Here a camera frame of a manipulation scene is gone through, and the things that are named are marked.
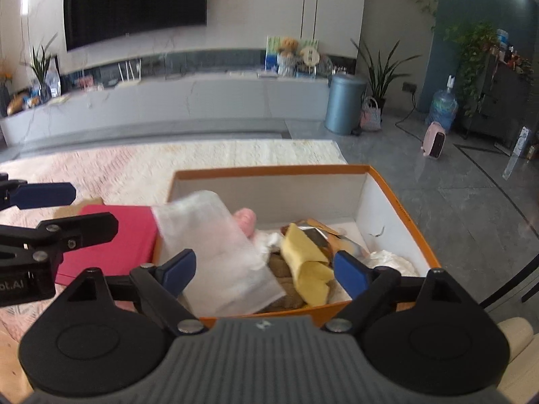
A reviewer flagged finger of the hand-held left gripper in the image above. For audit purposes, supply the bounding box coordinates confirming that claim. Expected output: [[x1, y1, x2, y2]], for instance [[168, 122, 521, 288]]
[[0, 172, 77, 211], [0, 212, 119, 264]]

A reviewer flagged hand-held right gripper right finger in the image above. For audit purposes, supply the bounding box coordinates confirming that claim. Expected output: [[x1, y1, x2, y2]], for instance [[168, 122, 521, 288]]
[[326, 250, 453, 337]]

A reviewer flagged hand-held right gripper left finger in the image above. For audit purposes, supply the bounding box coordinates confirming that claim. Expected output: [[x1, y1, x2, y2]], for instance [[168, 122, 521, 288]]
[[80, 249, 208, 336]]

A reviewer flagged clear plastic bag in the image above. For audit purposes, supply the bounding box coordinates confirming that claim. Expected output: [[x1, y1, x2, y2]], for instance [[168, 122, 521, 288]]
[[151, 191, 287, 317]]

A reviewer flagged white tissue paper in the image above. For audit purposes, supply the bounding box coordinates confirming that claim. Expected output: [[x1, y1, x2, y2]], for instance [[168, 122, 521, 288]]
[[362, 249, 419, 278]]

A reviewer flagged silver snack packet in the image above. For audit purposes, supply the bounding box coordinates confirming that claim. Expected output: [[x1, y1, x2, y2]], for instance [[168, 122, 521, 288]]
[[290, 219, 371, 262]]

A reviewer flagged yellow cloth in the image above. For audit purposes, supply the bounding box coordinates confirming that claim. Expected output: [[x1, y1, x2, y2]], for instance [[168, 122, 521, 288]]
[[280, 223, 335, 309]]

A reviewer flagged brown plush toy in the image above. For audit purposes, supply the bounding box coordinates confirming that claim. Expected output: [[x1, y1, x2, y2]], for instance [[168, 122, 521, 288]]
[[261, 250, 352, 314]]

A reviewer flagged white and pink crochet toy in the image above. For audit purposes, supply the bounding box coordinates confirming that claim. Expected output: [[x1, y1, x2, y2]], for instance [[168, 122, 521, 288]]
[[233, 207, 258, 240]]

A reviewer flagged orange cardboard box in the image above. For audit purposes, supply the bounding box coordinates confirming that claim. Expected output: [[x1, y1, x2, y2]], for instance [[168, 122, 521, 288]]
[[152, 164, 442, 329]]

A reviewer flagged tan cloth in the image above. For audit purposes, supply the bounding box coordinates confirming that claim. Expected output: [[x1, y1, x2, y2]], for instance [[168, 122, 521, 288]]
[[53, 197, 105, 220]]

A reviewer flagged red box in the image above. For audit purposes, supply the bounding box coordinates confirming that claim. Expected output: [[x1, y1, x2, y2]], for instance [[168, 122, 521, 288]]
[[55, 204, 158, 291]]

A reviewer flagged pink lace tablecloth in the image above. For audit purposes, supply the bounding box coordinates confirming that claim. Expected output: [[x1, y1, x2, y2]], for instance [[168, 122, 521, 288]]
[[0, 139, 348, 341]]

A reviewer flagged plant in glass vase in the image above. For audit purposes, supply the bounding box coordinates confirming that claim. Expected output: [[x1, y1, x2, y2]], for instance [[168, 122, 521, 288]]
[[19, 34, 62, 104]]

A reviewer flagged white router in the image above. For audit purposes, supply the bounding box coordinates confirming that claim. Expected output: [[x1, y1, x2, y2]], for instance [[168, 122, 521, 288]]
[[118, 57, 141, 87]]

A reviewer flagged pink space heater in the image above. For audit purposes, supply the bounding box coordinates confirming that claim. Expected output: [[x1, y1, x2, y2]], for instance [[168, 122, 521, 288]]
[[421, 121, 448, 158]]

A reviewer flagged woven bag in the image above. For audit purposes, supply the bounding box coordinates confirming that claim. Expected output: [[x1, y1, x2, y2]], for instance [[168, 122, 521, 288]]
[[360, 96, 383, 132]]

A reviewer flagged grey TV cabinet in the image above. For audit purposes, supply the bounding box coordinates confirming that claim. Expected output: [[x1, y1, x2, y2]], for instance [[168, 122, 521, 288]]
[[0, 48, 338, 148]]

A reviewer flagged blue-grey trash can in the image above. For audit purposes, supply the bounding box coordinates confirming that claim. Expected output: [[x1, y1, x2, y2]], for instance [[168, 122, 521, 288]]
[[324, 72, 368, 136]]

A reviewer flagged cream cushion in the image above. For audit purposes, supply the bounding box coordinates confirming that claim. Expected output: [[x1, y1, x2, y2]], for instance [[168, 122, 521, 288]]
[[497, 317, 533, 388]]

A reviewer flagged blue water jug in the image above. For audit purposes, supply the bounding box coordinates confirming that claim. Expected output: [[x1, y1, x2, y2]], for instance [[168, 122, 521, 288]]
[[425, 75, 459, 134]]

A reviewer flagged long-leaf potted plant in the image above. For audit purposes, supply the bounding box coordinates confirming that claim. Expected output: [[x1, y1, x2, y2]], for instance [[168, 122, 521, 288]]
[[350, 39, 422, 112]]

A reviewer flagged white round sign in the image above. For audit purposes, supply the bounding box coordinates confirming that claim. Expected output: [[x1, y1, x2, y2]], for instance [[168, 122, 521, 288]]
[[301, 46, 321, 68]]

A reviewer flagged small teddy bear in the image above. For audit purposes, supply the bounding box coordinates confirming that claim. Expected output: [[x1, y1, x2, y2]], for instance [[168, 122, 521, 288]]
[[279, 38, 300, 62]]

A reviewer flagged dark storage cabinet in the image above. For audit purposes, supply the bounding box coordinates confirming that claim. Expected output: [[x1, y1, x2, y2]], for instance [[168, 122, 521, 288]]
[[461, 53, 535, 144]]

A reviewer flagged green climbing plant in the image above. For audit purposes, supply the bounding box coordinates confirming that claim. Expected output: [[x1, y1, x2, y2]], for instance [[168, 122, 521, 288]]
[[444, 21, 500, 119]]

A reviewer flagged black wall television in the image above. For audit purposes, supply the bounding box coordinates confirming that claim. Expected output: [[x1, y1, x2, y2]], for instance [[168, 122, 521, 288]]
[[63, 0, 209, 53]]

